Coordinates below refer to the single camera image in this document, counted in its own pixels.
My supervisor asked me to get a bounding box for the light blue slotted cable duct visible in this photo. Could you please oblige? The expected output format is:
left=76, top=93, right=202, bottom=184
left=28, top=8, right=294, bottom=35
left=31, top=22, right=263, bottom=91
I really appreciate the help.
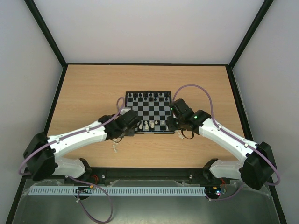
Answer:
left=28, top=186, right=206, bottom=196

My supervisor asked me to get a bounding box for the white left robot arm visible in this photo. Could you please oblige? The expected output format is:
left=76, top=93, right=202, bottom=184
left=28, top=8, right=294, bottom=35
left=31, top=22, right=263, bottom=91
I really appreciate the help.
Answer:
left=23, top=108, right=141, bottom=181

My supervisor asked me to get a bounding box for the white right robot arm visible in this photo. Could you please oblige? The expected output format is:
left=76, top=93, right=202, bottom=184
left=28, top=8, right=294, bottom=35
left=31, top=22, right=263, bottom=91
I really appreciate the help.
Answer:
left=167, top=98, right=277, bottom=190

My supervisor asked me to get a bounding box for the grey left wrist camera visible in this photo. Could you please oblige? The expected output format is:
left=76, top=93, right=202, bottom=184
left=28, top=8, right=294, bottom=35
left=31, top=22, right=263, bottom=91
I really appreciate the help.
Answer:
left=121, top=107, right=131, bottom=111

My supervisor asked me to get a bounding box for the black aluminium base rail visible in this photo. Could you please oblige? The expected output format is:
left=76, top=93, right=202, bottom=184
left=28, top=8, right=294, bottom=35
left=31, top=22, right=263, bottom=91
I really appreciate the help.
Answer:
left=78, top=167, right=232, bottom=186

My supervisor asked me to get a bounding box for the black and silver chessboard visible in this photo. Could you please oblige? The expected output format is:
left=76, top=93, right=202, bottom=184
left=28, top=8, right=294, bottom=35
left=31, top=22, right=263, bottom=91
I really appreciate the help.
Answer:
left=125, top=102, right=174, bottom=134

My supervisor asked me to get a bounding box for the black chess pieces row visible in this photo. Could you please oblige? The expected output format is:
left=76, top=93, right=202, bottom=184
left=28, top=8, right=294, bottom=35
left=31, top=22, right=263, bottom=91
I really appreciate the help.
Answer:
left=125, top=91, right=171, bottom=103

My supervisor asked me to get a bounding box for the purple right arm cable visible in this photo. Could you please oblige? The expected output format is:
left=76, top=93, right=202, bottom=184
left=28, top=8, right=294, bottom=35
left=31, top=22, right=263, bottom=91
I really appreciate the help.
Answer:
left=172, top=84, right=281, bottom=201

